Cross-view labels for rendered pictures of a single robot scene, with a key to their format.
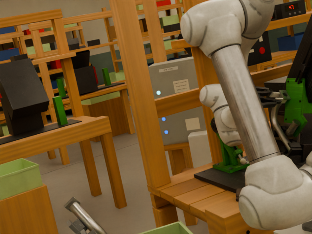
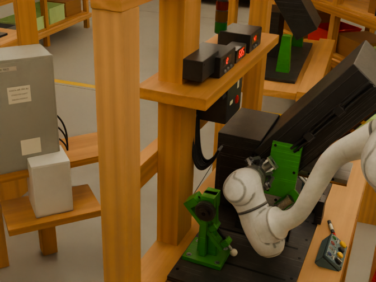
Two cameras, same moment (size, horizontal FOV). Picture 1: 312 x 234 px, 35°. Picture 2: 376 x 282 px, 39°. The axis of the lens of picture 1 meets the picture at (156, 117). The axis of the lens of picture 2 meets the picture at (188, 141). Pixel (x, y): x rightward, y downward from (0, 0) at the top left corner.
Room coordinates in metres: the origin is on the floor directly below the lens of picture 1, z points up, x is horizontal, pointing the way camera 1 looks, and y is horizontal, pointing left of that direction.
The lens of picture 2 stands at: (1.18, 0.85, 2.14)
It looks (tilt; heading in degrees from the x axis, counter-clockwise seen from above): 26 degrees down; 316
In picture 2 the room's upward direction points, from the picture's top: 2 degrees clockwise
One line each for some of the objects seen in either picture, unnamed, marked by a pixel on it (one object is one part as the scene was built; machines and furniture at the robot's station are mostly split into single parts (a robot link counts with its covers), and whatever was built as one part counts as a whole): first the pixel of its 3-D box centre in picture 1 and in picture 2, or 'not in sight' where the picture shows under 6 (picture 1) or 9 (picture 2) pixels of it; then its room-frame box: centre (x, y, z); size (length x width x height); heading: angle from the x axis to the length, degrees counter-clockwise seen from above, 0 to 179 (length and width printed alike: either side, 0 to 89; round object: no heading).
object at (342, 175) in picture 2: not in sight; (301, 164); (2.26, -0.83, 1.11); 0.39 x 0.16 x 0.03; 24
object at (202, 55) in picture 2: not in sight; (201, 64); (2.40, -0.36, 1.59); 0.15 x 0.07 x 0.07; 114
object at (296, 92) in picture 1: (299, 99); (285, 166); (2.23, -0.67, 1.17); 0.13 x 0.12 x 0.20; 114
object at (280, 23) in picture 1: (257, 27); (218, 61); (2.55, -0.61, 1.52); 0.90 x 0.25 x 0.04; 114
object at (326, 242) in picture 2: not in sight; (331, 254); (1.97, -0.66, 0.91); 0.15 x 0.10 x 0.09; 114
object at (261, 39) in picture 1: (249, 49); (219, 95); (2.46, -0.53, 1.42); 0.17 x 0.12 x 0.15; 114
